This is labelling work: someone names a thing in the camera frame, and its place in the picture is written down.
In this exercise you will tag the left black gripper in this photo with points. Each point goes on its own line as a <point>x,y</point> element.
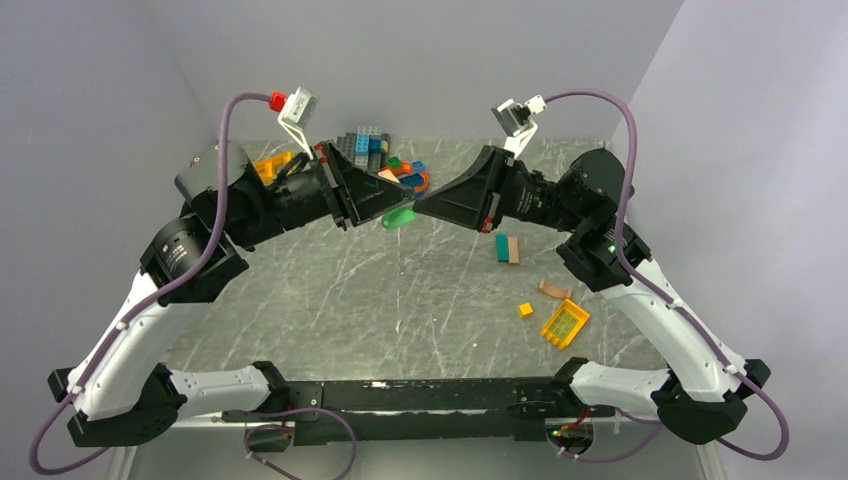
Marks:
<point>360,196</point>

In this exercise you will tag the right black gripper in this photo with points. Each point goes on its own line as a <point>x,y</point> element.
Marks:
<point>472,197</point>

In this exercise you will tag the green key tag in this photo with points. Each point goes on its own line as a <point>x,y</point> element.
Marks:
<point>398,218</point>

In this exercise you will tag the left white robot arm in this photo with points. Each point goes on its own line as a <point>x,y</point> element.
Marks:
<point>123,393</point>

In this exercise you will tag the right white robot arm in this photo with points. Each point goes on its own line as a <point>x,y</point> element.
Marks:
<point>700,395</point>

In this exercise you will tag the blue brick stack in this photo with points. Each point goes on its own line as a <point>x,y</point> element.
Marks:
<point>371,146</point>

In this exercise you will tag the colourful brick cluster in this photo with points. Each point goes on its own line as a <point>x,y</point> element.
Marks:
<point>410,174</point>

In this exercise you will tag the dark grey brick baseplate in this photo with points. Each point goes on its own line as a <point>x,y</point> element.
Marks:
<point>346,145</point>

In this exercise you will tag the teal and tan brick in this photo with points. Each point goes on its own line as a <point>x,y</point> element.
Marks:
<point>507,249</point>

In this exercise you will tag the orange yellow triangle brick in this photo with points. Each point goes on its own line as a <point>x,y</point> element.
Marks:
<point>268,168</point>

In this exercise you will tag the tan curved brick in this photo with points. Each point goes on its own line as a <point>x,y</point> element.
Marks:
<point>554,291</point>

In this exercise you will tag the small yellow brick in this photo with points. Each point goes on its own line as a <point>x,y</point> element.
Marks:
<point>525,310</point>

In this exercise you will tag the yellow window brick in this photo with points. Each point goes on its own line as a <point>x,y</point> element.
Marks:
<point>565,324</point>

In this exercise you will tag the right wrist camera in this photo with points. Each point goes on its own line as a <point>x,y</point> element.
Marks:
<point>517,120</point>

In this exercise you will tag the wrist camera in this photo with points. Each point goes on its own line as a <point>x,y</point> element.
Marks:
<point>294,112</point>
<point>517,120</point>

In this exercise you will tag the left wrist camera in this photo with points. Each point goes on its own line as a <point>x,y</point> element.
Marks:
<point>294,112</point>

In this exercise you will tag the black base frame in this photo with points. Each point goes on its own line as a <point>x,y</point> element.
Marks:
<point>520,408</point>

